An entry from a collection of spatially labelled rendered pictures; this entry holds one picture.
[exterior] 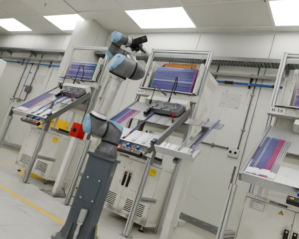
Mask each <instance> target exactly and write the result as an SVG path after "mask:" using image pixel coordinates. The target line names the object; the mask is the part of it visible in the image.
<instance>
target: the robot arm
mask: <svg viewBox="0 0 299 239"><path fill-rule="evenodd" d="M111 41H112V42H111V44H110V45H109V47H108V49H107V51H106V55H107V56H108V57H110V58H112V60H111V61H110V63H109V65H108V69H109V75H110V76H109V79H108V81H107V83H106V85H105V87H104V89H103V92H102V94H101V96H100V98H99V100H98V102H97V104H96V107H95V109H94V110H93V111H91V112H90V114H86V115H85V117H84V121H83V131H84V132H86V133H88V134H91V135H94V136H97V137H100V138H102V140H101V142H100V144H99V145H98V147H97V148H96V149H95V151H94V153H96V154H99V155H102V156H105V157H108V158H112V159H115V160H116V158H117V147H118V144H119V141H120V139H121V135H122V132H123V126H122V125H120V124H119V123H117V122H115V121H112V120H108V121H107V117H106V115H107V113H108V111H109V109H110V107H111V104H112V102H113V100H114V98H115V96H116V94H117V92H118V89H119V87H120V85H121V83H122V82H123V81H125V80H126V78H129V79H131V80H140V79H142V78H143V77H144V75H145V72H146V71H145V68H144V66H143V65H142V64H140V63H138V61H137V60H136V56H135V55H134V54H131V53H129V52H127V51H125V50H123V49H122V48H120V47H121V45H124V46H125V47H126V48H127V47H130V48H131V51H133V52H135V53H136V52H138V51H141V55H142V56H144V55H149V56H150V53H149V52H148V51H147V50H146V49H145V48H142V47H143V44H142V43H146V42H147V41H148V39H147V36H142V37H139V38H135V39H133V38H132V37H130V36H127V35H125V34H122V33H120V32H116V31H114V32H113V33H112V34H111Z"/></svg>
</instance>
